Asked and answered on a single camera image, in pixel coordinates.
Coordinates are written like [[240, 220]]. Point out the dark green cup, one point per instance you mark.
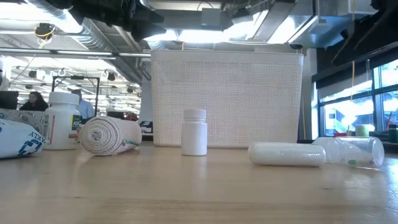
[[394, 133]]

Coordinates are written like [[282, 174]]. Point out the white labelled pill bottle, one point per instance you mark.
[[60, 124]]

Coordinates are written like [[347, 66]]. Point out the black ceiling camera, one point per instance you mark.
[[44, 31]]

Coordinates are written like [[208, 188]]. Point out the red storage bins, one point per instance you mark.
[[131, 117]]

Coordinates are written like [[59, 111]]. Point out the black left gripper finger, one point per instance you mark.
[[144, 32], [146, 15]]

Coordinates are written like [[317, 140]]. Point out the light green cup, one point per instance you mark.
[[362, 130]]

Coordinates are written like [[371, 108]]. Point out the small plain white bottle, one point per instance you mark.
[[194, 133]]

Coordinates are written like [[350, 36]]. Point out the grey ceiling box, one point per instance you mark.
[[211, 17]]

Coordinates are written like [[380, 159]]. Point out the black metal frame stand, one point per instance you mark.
[[74, 77]]

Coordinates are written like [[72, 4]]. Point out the silver ceiling pipe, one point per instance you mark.
[[77, 53]]

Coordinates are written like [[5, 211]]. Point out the grey patterned fabric roll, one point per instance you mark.
[[25, 118]]

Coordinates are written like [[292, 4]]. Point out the beige elastic bandage roll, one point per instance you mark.
[[105, 135]]

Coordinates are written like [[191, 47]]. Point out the black computer monitor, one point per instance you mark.
[[8, 99]]

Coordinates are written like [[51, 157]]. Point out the clear plastic vial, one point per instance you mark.
[[357, 152]]

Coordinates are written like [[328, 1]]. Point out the silver ceiling duct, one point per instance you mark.
[[93, 34]]

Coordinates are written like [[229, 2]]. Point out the flat pack with blue print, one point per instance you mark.
[[15, 140]]

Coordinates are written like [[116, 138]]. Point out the person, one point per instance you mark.
[[85, 109], [35, 104]]

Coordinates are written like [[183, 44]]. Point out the white plastic basket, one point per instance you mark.
[[242, 99]]

